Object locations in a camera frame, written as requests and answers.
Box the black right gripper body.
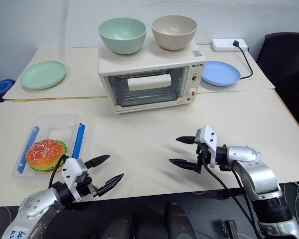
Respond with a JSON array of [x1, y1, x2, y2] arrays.
[[194, 142, 211, 167]]

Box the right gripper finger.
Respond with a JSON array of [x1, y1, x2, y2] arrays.
[[175, 135, 196, 145], [168, 158, 203, 173]]

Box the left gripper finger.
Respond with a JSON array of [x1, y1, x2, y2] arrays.
[[96, 173, 125, 198], [85, 154, 111, 169]]

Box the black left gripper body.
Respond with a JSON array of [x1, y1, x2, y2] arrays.
[[76, 171, 102, 199]]

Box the cream toaster oven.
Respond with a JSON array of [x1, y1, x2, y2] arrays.
[[97, 39, 206, 115]]

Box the dark rounded shape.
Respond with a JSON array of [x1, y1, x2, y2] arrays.
[[101, 211, 140, 239], [164, 202, 196, 239]]

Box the toy hamburger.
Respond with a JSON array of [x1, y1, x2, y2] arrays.
[[25, 139, 68, 173]]

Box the clear container with blue clips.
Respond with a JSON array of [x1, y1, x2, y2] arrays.
[[11, 114, 90, 179]]

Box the blue plate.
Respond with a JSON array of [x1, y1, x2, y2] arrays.
[[201, 60, 241, 87]]

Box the white power strip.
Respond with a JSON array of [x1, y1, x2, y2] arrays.
[[210, 38, 250, 53]]

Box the green plate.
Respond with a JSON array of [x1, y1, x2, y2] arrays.
[[20, 61, 67, 90]]

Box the beige bowl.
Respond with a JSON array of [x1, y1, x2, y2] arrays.
[[151, 14, 198, 51]]

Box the green bowl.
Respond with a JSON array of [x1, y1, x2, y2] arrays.
[[98, 16, 147, 55]]

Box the black mesh chair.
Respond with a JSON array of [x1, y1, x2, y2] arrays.
[[255, 32, 299, 130]]

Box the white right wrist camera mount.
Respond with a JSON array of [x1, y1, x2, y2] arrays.
[[194, 125, 219, 167]]

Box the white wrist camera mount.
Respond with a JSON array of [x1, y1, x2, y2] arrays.
[[60, 157, 88, 202], [194, 125, 219, 167]]

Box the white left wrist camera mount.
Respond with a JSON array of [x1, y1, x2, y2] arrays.
[[60, 157, 88, 202]]

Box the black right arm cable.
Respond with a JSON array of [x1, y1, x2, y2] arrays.
[[201, 149, 265, 239]]

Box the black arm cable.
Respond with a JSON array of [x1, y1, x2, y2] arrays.
[[48, 154, 70, 189], [201, 149, 265, 239]]

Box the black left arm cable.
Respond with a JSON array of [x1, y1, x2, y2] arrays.
[[48, 154, 70, 189]]

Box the black metal bracket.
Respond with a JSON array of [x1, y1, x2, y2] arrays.
[[221, 219, 238, 239]]

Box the black plug with cable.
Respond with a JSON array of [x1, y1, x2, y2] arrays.
[[233, 40, 254, 80]]

